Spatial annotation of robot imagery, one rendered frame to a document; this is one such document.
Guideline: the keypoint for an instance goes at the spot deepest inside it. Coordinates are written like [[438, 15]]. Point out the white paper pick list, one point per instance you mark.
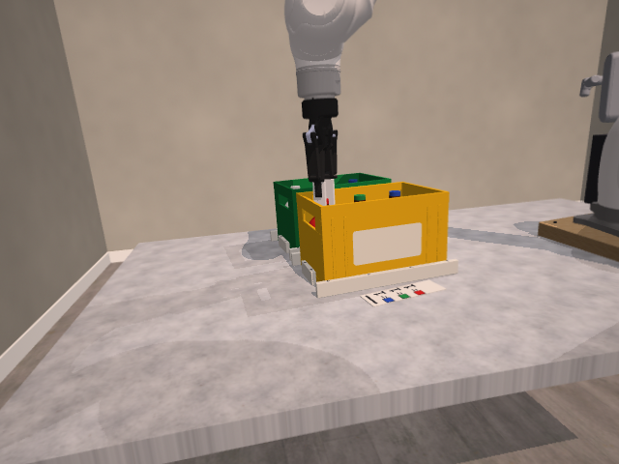
[[402, 293]]

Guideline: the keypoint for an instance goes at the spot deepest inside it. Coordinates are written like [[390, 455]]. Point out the green plastic crate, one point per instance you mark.
[[287, 217]]

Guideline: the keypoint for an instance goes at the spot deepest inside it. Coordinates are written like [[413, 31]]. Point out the yellow crate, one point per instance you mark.
[[379, 234]]

